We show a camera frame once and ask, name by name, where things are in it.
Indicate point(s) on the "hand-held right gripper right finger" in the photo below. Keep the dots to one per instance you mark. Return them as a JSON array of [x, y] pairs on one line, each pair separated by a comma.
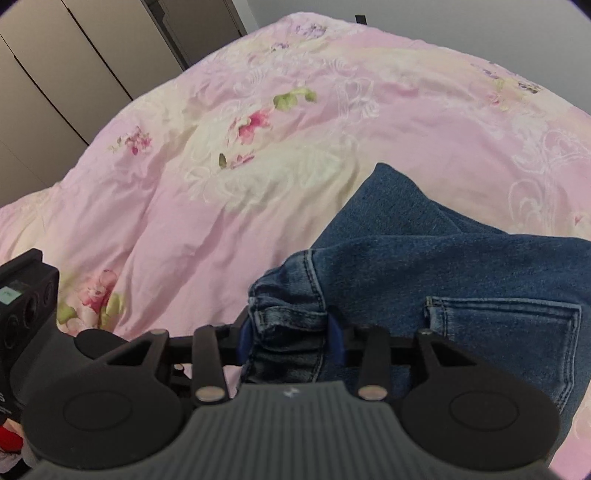
[[336, 339]]

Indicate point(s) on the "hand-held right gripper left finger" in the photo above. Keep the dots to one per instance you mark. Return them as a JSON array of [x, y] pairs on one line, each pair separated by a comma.
[[244, 341]]

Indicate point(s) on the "blue denim pants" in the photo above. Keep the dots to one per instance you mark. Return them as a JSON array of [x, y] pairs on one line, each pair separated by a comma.
[[438, 277]]

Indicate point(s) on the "red cloth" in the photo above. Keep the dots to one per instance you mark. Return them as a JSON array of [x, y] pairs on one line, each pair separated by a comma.
[[9, 438]]

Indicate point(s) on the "pink floral bed blanket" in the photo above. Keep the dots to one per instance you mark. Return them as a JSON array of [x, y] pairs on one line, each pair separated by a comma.
[[231, 184]]

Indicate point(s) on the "beige wardrobe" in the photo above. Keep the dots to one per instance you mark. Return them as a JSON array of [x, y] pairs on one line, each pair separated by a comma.
[[55, 83]]

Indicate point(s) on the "grey door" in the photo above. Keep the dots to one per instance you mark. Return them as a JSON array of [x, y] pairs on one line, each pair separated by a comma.
[[203, 23]]

